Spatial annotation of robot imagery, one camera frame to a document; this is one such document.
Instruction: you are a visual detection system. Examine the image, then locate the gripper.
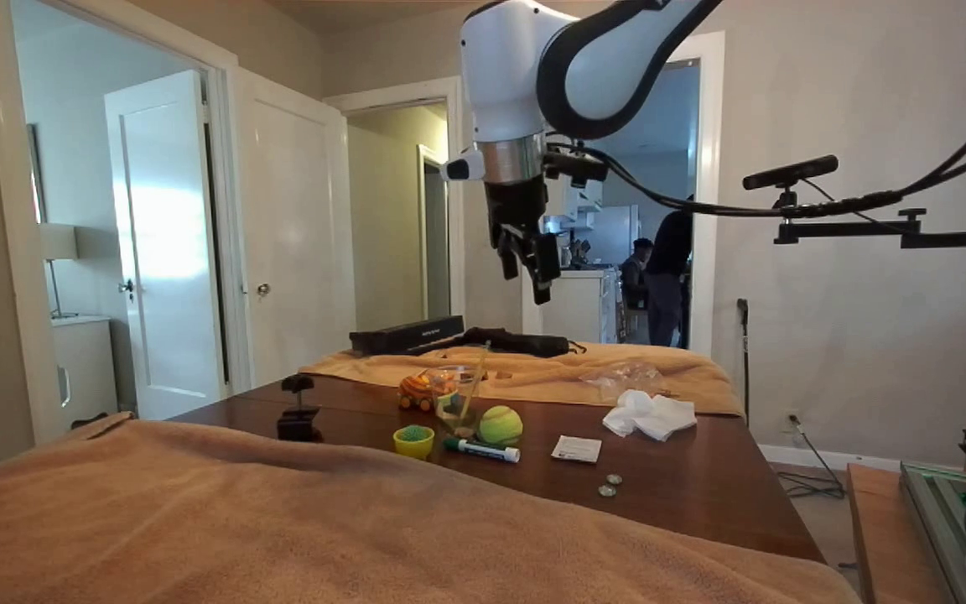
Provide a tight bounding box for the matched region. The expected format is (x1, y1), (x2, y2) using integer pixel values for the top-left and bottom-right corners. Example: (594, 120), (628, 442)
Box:
(484, 176), (564, 305)

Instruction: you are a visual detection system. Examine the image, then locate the pencil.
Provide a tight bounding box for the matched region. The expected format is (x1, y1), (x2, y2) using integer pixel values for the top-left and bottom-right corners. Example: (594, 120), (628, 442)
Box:
(459, 342), (492, 422)

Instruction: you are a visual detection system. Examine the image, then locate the clear cup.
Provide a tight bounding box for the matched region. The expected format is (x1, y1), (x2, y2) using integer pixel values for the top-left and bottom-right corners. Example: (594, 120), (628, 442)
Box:
(428, 366), (485, 438)

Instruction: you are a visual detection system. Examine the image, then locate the orange toy car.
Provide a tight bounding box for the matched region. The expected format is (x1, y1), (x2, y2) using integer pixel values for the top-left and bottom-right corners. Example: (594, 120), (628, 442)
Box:
(397, 372), (460, 413)

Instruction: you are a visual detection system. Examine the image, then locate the yellow cup with green ball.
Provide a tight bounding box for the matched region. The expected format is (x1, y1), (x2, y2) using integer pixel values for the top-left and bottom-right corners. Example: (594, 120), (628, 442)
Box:
(392, 424), (436, 461)

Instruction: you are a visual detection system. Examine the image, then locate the white kitchen counter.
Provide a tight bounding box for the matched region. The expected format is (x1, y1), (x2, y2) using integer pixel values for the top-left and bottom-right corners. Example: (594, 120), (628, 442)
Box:
(522, 268), (623, 346)

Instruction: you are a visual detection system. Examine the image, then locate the black folded tripod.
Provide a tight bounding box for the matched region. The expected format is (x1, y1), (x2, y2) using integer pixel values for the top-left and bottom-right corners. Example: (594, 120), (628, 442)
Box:
(428, 326), (587, 358)

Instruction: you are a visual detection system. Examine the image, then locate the white refrigerator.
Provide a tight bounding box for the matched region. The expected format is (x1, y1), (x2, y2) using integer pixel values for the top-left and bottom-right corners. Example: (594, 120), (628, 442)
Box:
(590, 204), (641, 267)

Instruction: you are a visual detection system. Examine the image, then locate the person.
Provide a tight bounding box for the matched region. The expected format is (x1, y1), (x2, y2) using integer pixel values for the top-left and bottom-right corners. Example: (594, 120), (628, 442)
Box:
(645, 194), (696, 350)
(620, 237), (657, 313)

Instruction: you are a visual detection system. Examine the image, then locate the orange towel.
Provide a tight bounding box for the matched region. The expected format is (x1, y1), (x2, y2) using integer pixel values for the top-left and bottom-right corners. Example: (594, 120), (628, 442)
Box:
(299, 341), (745, 419)
(0, 412), (863, 604)

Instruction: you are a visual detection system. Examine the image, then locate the long black box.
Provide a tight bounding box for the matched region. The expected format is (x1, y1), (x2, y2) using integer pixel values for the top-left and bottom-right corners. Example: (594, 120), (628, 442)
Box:
(348, 315), (466, 357)

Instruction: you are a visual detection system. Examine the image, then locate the clear plastic bag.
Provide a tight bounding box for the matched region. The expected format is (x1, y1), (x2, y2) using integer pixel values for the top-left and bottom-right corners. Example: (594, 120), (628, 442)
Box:
(582, 360), (670, 401)

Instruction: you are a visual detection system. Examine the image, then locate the tennis ball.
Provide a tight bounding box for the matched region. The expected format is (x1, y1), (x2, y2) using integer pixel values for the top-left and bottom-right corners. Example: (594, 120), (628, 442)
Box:
(478, 405), (525, 447)

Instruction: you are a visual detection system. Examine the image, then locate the white paper packet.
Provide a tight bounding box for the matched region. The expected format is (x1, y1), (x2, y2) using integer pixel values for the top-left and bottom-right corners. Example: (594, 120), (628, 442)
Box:
(550, 435), (604, 465)

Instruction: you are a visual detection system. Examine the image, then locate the green and white marker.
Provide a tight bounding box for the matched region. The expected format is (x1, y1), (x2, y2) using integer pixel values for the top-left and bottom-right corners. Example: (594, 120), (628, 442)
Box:
(442, 436), (522, 465)

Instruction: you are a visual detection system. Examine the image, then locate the white crumpled tissue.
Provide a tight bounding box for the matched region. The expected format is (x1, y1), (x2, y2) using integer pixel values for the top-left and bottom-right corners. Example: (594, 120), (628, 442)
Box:
(601, 388), (699, 443)

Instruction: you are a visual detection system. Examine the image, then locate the white door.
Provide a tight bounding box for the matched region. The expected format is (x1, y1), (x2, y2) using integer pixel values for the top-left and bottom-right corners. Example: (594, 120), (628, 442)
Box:
(230, 66), (357, 392)
(103, 69), (229, 421)

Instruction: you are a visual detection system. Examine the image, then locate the black pole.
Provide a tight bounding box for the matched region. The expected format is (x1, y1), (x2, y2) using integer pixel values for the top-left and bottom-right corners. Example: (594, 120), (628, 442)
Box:
(736, 297), (752, 423)

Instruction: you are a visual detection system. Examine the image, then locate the white cabinet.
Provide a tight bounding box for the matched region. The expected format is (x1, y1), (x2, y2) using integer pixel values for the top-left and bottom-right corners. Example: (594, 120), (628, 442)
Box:
(50, 314), (120, 430)

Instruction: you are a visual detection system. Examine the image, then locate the table lamp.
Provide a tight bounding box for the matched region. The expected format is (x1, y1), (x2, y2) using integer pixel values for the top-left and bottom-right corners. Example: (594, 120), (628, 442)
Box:
(38, 221), (81, 320)

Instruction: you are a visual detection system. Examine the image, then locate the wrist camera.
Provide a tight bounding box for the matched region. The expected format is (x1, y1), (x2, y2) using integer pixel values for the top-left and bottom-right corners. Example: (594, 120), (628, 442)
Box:
(543, 148), (610, 188)

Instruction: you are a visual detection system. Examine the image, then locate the black clamp mount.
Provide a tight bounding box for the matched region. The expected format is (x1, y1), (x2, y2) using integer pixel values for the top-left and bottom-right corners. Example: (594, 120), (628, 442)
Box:
(276, 374), (325, 444)

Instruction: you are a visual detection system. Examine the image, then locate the camera on mount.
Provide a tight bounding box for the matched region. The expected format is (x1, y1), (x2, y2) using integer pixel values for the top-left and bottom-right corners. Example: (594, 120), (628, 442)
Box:
(742, 154), (966, 250)

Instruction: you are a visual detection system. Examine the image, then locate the black cable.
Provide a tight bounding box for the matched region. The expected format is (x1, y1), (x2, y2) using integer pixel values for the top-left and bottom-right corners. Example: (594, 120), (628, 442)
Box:
(775, 413), (849, 502)

